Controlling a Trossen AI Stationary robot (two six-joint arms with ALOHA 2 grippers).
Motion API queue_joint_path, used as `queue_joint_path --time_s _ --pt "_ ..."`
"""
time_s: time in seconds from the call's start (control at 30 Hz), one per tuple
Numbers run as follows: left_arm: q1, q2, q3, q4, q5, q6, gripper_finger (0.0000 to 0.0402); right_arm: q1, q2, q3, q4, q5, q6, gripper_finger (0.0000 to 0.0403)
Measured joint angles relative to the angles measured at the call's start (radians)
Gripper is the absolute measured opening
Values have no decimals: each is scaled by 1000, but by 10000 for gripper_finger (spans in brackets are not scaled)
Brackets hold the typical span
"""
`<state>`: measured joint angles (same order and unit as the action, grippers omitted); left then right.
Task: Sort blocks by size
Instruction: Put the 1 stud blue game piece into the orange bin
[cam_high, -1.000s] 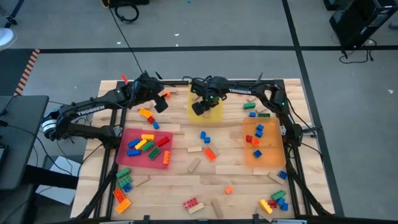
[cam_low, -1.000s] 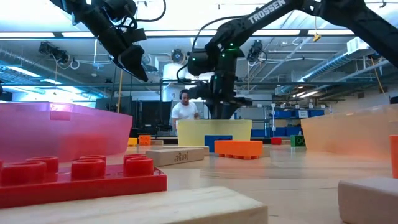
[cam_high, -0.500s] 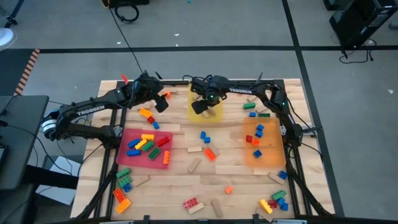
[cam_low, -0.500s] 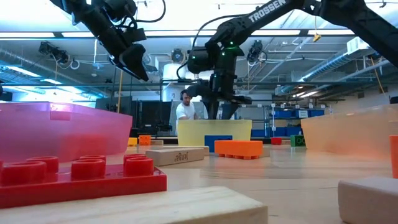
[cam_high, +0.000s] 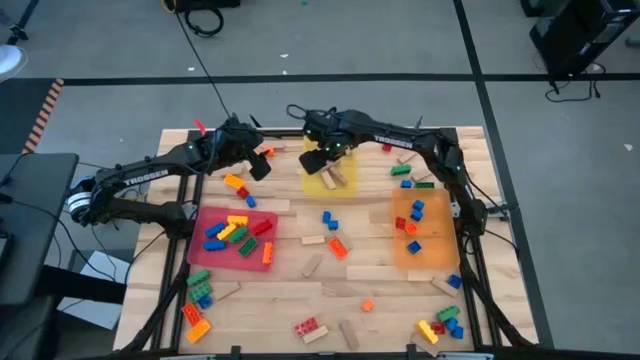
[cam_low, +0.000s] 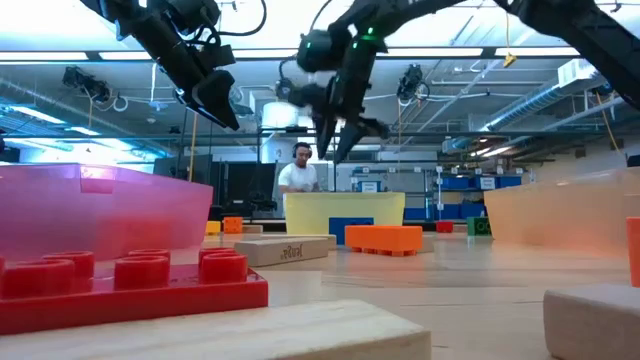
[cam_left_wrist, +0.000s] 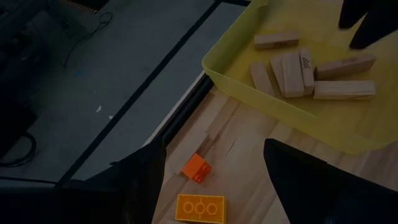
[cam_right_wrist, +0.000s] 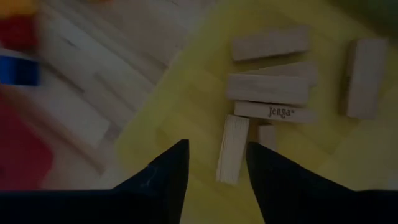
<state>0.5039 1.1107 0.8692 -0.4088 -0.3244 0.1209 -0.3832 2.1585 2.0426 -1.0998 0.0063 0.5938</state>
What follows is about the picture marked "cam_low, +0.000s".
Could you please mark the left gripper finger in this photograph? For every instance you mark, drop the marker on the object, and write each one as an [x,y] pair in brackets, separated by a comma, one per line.
[220,97]

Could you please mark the orange translucent plastic bin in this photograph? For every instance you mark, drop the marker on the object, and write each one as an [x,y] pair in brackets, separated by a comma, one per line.
[565,215]

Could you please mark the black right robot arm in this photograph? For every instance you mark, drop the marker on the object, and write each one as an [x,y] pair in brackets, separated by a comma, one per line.
[575,25]

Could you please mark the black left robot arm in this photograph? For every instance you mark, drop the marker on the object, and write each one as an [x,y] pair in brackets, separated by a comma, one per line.
[150,35]

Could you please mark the green long plastic brick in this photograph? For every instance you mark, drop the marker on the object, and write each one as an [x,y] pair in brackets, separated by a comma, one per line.
[478,226]

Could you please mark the black ceiling-mounted device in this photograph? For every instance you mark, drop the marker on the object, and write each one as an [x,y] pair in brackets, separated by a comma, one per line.
[87,84]
[282,90]
[412,82]

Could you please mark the white cylinder tank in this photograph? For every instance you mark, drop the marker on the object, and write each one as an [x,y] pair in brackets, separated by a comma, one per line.
[277,116]

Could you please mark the blue small plastic brick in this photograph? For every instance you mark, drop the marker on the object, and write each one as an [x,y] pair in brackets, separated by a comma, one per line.
[337,230]

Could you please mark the person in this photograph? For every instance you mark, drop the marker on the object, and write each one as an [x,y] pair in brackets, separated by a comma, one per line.
[298,177]

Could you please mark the blue storage bin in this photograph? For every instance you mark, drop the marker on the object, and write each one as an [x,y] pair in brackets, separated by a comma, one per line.
[511,181]
[486,182]
[454,182]

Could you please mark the yellow translucent plastic bin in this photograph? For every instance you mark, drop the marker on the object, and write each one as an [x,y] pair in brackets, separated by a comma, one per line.
[345,207]

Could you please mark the ceiling light strip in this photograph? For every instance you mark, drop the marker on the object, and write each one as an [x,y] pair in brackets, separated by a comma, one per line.
[435,51]
[537,51]
[265,52]
[42,56]
[125,55]

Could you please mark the pink translucent plastic bin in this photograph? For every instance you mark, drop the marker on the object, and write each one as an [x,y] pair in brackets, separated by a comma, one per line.
[100,215]

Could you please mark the black headphones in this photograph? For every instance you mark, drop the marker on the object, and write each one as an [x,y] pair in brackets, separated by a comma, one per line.
[294,151]

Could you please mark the black cabinet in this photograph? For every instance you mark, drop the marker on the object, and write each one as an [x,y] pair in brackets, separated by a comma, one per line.
[240,185]

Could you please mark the red small plastic brick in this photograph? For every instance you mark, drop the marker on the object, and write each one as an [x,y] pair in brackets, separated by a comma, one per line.
[444,226]

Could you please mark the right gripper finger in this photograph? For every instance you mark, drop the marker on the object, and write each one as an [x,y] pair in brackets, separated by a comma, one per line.
[325,132]
[352,137]

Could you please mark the silver ventilation duct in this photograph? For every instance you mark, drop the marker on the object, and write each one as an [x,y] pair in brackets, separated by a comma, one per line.
[540,97]

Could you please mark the red large flat brick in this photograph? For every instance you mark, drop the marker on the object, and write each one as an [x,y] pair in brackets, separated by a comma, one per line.
[150,300]

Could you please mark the white label sign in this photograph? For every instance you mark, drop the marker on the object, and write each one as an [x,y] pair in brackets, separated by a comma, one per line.
[369,186]

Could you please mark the amber long plastic brick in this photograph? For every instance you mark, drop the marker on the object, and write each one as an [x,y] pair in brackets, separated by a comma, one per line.
[212,227]

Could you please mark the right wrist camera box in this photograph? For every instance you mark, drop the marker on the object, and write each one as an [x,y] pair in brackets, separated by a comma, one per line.
[317,50]

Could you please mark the orange long plastic brick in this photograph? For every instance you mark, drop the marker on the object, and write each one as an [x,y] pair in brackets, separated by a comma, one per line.
[385,239]

